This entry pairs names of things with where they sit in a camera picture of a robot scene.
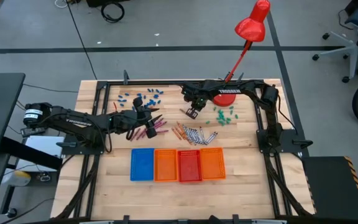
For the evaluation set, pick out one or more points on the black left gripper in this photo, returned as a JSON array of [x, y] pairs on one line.
[[135, 119]]

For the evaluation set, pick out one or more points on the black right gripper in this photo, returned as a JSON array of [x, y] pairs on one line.
[[197, 95]]

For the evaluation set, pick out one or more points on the orange crayon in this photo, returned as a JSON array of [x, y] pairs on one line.
[[176, 133], [181, 127], [183, 110], [179, 132], [184, 133]]

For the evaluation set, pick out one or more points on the blue plastic basket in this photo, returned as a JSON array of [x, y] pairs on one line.
[[141, 165]]

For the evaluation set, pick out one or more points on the orange plastic basket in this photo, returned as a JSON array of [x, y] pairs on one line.
[[213, 164], [166, 165]]

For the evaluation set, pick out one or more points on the red plastic basket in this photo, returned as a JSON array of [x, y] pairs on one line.
[[190, 166]]

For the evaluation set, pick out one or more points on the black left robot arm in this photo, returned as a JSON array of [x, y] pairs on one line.
[[79, 123]]

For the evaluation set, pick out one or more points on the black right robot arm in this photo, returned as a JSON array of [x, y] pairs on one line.
[[238, 90]]

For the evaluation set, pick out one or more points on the red desk lamp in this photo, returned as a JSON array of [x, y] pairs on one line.
[[250, 28]]

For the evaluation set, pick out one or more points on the black floor box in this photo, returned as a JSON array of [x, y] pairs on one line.
[[104, 2]]

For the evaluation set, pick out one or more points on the black power adapter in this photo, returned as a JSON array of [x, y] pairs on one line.
[[31, 132]]

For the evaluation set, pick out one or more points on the white yellow bundle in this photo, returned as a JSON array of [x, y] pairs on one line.
[[17, 179]]

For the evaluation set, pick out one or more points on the white office chair blue seat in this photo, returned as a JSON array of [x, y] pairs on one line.
[[351, 49]]

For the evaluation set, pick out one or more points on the black aluminium table frame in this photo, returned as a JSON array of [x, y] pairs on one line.
[[166, 83]]

